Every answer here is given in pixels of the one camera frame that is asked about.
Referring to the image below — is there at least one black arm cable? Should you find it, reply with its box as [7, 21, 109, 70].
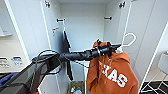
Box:
[29, 49, 98, 94]

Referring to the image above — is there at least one orange white warning label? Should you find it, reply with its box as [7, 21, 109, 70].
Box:
[51, 26, 61, 35]

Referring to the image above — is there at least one dark clothes rod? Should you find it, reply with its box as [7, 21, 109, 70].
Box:
[55, 15, 113, 23]

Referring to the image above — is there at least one blue wall sticker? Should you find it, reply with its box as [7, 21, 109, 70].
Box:
[10, 56, 25, 68]

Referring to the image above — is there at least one white wardrobe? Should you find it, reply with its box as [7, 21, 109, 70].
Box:
[39, 0, 133, 94]

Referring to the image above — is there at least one white wardrobe door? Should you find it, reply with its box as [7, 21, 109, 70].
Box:
[120, 0, 168, 91]
[3, 0, 68, 94]

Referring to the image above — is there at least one pale blue white bundle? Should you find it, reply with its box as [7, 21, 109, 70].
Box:
[75, 87, 83, 94]

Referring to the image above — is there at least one white wire drying rack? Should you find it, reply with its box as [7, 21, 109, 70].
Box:
[139, 70, 168, 94]

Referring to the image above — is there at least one white clothes hanger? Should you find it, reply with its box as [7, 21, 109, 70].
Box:
[112, 31, 137, 55]

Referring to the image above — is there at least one blue plastic object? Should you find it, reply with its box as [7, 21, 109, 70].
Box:
[0, 72, 18, 84]

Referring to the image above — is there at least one small dark door hinge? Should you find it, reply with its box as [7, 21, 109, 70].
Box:
[44, 0, 51, 9]
[118, 1, 126, 9]

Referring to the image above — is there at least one black hanging garment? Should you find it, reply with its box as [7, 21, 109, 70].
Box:
[62, 30, 75, 81]

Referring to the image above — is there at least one orange printed hoodie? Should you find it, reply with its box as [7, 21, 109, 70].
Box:
[85, 39, 140, 94]

